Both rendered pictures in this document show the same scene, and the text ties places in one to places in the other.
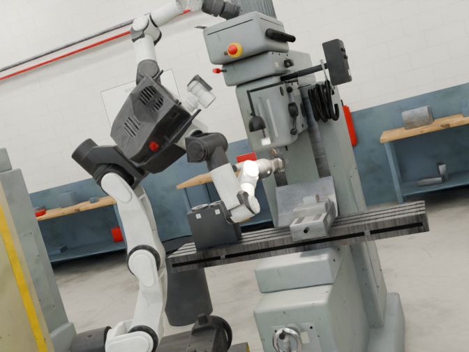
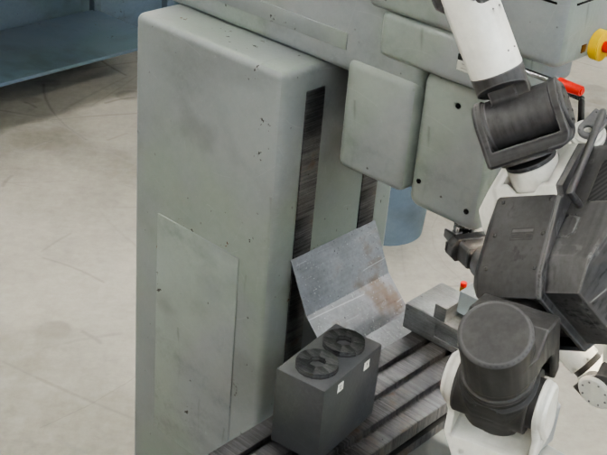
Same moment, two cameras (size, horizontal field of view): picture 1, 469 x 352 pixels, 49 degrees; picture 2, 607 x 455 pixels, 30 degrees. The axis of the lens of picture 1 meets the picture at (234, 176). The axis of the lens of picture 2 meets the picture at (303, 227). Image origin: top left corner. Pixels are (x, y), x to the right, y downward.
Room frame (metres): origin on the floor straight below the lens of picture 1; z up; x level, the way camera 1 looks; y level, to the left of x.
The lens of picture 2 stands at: (1.98, 2.01, 2.46)
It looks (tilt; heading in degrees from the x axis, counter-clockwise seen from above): 29 degrees down; 290
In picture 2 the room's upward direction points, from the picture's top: 5 degrees clockwise
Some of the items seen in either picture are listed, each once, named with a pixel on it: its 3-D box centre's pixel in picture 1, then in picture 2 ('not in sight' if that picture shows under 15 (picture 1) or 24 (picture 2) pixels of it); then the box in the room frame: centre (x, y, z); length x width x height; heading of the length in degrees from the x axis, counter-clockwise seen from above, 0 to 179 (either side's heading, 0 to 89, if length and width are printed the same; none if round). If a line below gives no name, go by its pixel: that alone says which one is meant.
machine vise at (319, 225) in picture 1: (313, 216); (480, 327); (2.33, -0.30, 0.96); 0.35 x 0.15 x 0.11; 160
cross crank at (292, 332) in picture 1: (289, 338); not in sight; (1.93, -0.04, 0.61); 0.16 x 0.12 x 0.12; 159
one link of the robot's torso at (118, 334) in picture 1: (134, 338); not in sight; (2.17, 0.61, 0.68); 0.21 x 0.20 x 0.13; 85
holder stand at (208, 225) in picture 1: (213, 223); (326, 389); (2.56, 0.16, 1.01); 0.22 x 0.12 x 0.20; 77
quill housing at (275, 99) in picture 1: (266, 113); (476, 141); (2.40, -0.22, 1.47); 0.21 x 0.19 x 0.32; 69
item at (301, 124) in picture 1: (277, 110); (407, 113); (2.58, -0.29, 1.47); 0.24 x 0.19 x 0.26; 69
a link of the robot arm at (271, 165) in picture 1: (266, 167); (482, 256); (2.33, -0.15, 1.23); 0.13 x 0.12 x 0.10; 44
